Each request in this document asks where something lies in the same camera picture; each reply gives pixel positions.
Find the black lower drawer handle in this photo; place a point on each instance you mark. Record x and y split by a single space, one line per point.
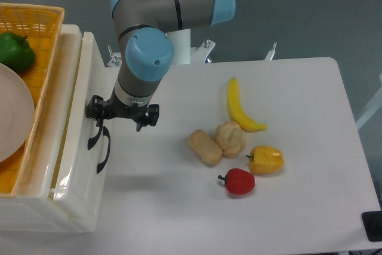
104 149

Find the beige plate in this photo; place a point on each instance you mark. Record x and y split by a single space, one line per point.
17 112

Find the black device at edge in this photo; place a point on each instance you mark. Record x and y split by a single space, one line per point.
372 224

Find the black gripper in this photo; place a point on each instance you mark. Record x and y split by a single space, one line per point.
99 110

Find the green bell pepper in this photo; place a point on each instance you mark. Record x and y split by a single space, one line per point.
16 52

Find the white drawer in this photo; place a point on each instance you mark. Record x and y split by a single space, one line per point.
77 187

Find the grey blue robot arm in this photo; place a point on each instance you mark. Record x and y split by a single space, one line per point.
142 27

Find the round bread bun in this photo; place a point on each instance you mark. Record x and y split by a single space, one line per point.
231 138

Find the yellow banana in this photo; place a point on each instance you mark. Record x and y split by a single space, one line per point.
236 112

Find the orange woven basket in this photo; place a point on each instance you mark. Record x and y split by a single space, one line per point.
42 25

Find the black top drawer handle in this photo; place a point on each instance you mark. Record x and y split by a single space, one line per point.
92 141

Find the black drawer handle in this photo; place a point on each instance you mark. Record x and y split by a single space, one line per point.
92 141
104 149

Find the white drawer cabinet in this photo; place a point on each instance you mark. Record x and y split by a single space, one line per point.
32 209

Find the yellow bell pepper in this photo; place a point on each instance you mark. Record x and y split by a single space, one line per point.
265 160

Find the oblong bread roll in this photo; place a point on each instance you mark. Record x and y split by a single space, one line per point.
208 150

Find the white table frame leg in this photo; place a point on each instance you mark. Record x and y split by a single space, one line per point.
370 108

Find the red bell pepper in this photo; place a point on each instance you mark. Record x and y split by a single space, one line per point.
238 181

